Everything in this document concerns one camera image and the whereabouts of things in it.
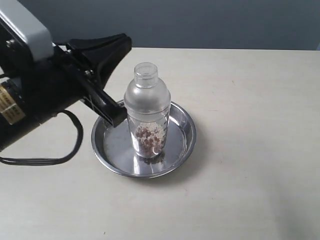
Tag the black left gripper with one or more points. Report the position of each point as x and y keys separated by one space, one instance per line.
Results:
x=34 y=91

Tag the clear plastic shaker bottle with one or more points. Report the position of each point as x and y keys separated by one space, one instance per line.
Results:
x=147 y=101

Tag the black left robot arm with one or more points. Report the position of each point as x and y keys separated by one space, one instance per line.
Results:
x=34 y=92

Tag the round steel plate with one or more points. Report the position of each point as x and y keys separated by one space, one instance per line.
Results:
x=113 y=146

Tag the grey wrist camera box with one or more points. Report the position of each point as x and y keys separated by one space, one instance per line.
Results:
x=27 y=28

